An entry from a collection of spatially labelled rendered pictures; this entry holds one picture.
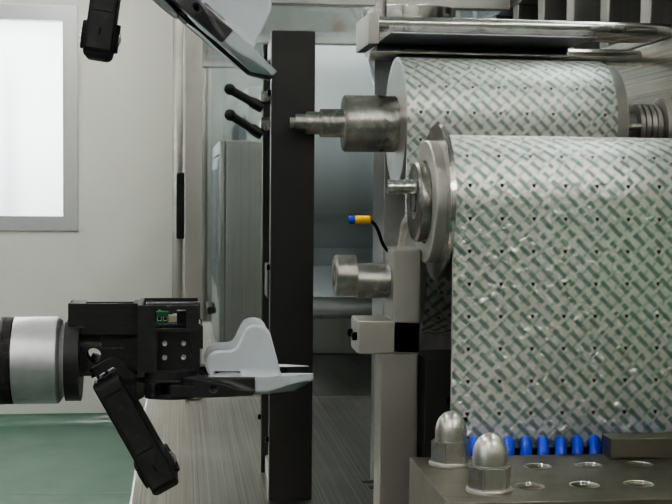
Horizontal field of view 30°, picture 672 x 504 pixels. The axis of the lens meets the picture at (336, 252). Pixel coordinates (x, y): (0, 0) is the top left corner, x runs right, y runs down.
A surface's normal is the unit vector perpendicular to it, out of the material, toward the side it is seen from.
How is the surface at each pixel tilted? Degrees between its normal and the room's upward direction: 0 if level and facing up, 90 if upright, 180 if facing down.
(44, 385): 118
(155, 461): 92
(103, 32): 92
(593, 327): 90
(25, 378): 105
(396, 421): 90
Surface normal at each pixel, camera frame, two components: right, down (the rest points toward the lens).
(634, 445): 0.12, 0.05
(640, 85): -0.99, 0.00
